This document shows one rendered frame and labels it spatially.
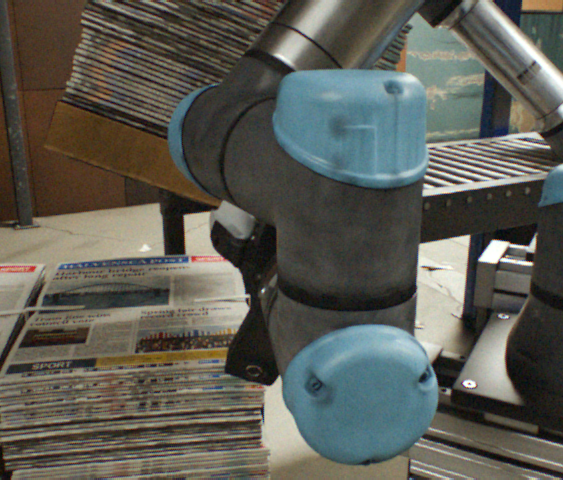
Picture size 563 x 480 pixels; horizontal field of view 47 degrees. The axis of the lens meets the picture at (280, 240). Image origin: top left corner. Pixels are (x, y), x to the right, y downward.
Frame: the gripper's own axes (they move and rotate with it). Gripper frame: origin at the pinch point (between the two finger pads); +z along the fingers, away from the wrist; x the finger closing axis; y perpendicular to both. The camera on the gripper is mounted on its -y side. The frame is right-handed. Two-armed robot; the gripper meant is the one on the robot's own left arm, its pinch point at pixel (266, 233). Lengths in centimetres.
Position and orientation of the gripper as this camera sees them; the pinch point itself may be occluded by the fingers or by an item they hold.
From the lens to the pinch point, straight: 65.2
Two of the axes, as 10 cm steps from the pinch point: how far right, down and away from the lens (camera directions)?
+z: -1.4, -3.1, 9.4
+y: 3.6, -9.0, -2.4
